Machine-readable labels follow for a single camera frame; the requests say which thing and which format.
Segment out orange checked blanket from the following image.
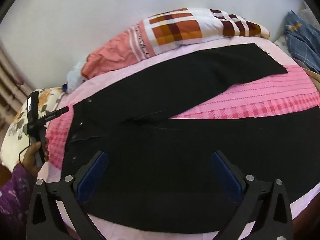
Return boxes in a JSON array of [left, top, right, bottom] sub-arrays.
[[80, 8, 270, 79]]

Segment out floral pillow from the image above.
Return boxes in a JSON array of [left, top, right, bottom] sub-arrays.
[[0, 87, 66, 167]]

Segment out beige patterned curtain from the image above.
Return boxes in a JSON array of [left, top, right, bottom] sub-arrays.
[[0, 40, 33, 125]]

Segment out white printed cloth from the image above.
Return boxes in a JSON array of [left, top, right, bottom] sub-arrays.
[[274, 34, 298, 60]]

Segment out light blue printed cloth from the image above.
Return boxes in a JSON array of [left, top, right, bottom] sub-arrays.
[[62, 61, 88, 93]]

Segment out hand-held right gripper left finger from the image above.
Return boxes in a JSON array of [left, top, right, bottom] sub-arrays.
[[27, 150, 108, 240]]

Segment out beige cloth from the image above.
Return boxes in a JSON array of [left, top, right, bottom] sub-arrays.
[[307, 68, 320, 94]]

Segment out black cable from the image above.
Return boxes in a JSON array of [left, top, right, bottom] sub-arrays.
[[18, 136, 34, 164]]

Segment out black pants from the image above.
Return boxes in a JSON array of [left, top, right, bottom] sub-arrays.
[[61, 42, 320, 233]]

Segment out blue plaid cloth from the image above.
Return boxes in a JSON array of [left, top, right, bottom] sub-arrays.
[[284, 10, 320, 74]]

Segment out pink checked bedsheet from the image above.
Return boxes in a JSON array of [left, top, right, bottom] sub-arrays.
[[37, 36, 320, 240]]

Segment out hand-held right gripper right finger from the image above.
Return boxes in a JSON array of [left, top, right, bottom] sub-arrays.
[[210, 150, 293, 240]]

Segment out person's left hand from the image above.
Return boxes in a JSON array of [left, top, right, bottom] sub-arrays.
[[19, 141, 49, 178]]

